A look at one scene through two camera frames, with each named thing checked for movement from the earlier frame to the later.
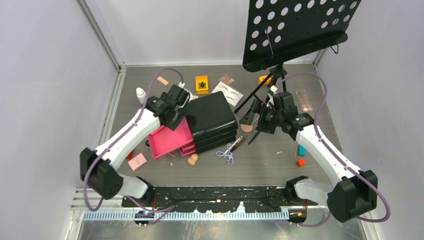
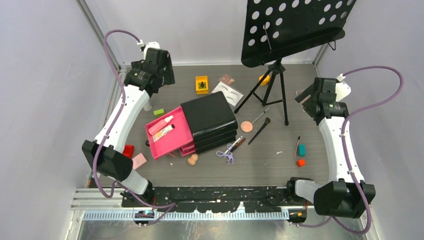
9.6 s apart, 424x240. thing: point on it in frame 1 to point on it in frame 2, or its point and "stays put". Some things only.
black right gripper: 256,108 to 307,104
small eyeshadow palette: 227,79 stays put
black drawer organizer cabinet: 212,123 stays put
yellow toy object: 261,78 stays put
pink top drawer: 164,141 stays put
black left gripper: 173,125 to 168,73
